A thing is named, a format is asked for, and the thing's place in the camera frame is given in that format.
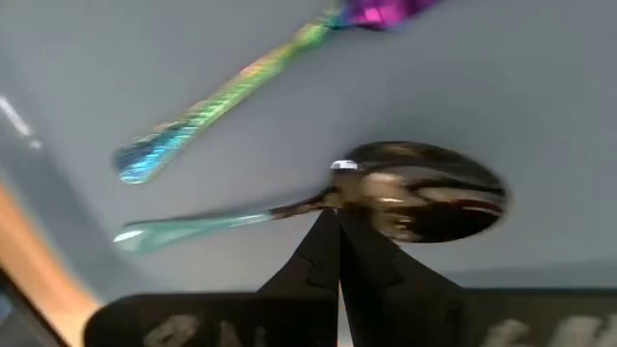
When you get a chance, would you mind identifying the light blue plastic tray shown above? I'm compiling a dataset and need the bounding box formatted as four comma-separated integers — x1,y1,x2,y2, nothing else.
0,0,617,303

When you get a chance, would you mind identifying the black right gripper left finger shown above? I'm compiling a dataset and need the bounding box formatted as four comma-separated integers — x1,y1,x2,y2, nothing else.
82,209,342,347

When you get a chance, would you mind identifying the iridescent rainbow metal fork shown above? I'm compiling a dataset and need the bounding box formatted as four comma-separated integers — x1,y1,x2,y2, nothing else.
112,0,443,186

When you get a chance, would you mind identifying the dark spoon with teal handle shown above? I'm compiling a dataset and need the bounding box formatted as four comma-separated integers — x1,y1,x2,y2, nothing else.
112,140,509,255

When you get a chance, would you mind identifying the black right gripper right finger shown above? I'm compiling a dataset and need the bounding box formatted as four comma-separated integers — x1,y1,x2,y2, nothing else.
338,210,617,347

